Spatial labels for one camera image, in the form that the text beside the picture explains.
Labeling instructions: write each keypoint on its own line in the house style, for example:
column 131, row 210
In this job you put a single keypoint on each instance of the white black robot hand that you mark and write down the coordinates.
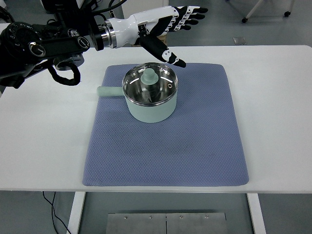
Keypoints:
column 145, row 27

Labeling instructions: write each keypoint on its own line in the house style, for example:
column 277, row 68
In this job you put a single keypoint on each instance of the green pot with glass lid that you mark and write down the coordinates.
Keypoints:
column 150, row 90

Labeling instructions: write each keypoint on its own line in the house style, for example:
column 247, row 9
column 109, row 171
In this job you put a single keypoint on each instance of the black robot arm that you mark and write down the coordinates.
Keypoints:
column 57, row 46

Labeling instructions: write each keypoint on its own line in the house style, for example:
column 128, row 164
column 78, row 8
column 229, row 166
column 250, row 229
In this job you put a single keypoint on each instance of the cardboard box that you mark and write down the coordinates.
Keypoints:
column 162, row 38

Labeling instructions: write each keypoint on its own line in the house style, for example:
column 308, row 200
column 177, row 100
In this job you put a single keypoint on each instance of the grey floor outlet cover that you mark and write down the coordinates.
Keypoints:
column 239, row 41

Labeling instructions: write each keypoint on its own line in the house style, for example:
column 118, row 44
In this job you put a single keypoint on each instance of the blue quilted mat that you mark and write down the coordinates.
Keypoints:
column 197, row 145

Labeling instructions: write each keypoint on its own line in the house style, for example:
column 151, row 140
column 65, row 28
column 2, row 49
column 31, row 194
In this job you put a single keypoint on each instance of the white rolling chair base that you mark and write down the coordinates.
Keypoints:
column 268, row 12

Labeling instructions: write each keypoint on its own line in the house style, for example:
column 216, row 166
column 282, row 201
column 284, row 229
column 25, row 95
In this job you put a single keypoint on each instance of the metal floor plate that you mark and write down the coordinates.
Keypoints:
column 167, row 223

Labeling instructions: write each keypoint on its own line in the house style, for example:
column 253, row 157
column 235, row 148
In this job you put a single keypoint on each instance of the white pedestal column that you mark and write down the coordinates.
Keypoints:
column 135, row 6

